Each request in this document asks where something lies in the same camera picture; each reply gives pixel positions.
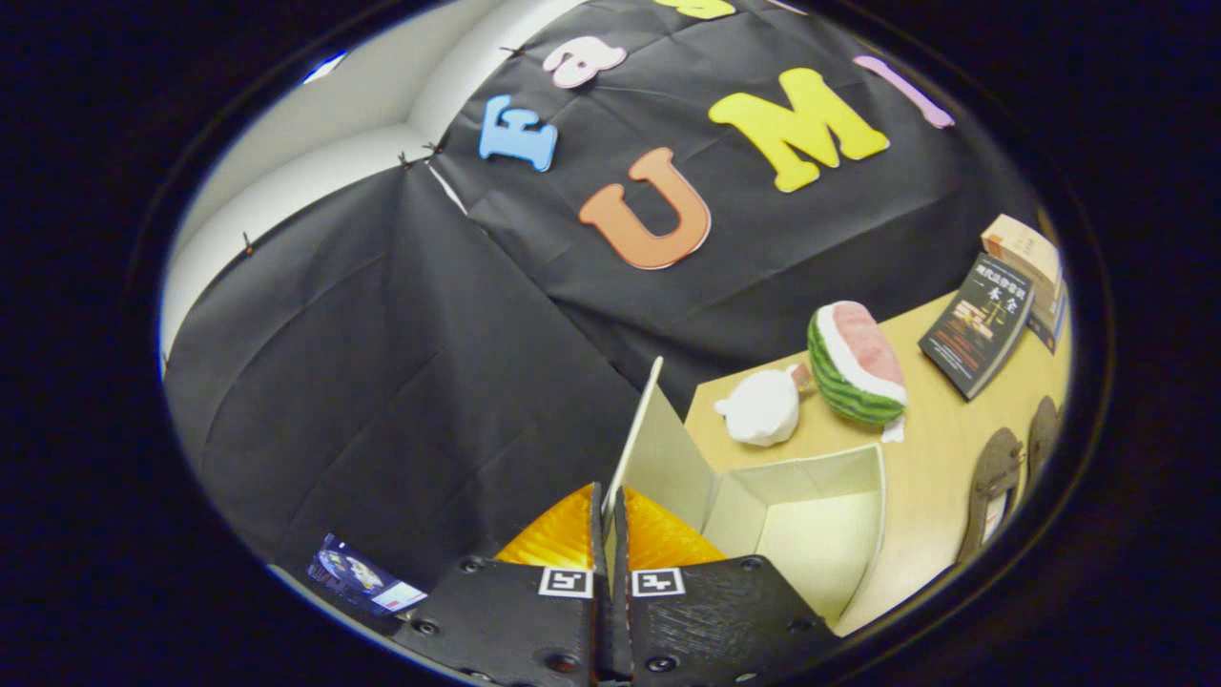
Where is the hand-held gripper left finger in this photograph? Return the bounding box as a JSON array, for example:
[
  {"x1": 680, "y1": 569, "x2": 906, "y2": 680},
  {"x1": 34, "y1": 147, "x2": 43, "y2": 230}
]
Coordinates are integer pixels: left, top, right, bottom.
[{"x1": 393, "y1": 482, "x2": 612, "y2": 687}]

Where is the watermelon slice plush toy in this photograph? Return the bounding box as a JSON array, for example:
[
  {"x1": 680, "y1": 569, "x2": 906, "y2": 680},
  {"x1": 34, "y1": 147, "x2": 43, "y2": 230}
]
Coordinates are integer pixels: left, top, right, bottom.
[{"x1": 807, "y1": 301, "x2": 909, "y2": 445}]

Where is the cream fabric storage box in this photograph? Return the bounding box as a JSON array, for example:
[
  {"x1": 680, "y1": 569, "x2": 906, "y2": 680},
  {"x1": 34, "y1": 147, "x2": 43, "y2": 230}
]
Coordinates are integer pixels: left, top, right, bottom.
[{"x1": 603, "y1": 356, "x2": 888, "y2": 632}]

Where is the blue printed packet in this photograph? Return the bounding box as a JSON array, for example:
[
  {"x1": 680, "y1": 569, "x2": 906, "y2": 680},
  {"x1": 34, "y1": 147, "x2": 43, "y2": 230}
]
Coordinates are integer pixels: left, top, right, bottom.
[{"x1": 306, "y1": 533, "x2": 428, "y2": 617}]

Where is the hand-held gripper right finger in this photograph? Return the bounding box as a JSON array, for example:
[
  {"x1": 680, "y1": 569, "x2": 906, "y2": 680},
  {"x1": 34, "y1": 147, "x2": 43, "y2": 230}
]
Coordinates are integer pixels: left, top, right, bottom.
[{"x1": 614, "y1": 486, "x2": 846, "y2": 687}]

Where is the brown fuzzy shoe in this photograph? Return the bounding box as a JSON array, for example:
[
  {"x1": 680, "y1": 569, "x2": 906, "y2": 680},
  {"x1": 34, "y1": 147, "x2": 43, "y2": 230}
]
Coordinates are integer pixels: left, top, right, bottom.
[
  {"x1": 957, "y1": 427, "x2": 1026, "y2": 566},
  {"x1": 1025, "y1": 396, "x2": 1064, "y2": 478}
]

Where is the black paperback book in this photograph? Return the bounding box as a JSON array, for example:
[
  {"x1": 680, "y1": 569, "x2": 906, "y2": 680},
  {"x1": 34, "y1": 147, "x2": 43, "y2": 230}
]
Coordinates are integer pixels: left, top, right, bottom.
[{"x1": 918, "y1": 252, "x2": 1036, "y2": 401}]

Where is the blue book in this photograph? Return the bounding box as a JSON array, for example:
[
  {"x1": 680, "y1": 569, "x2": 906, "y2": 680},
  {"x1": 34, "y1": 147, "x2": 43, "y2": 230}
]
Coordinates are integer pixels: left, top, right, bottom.
[{"x1": 1027, "y1": 284, "x2": 1068, "y2": 355}]

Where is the tan paperback book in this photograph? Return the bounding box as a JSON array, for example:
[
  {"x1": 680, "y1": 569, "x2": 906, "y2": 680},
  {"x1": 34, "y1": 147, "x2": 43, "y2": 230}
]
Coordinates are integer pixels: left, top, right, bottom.
[{"x1": 982, "y1": 214, "x2": 1063, "y2": 299}]

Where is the white plush toy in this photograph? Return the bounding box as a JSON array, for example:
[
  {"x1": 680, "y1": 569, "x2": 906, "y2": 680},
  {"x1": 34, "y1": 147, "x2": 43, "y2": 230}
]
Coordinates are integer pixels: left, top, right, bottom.
[{"x1": 714, "y1": 364, "x2": 812, "y2": 448}]

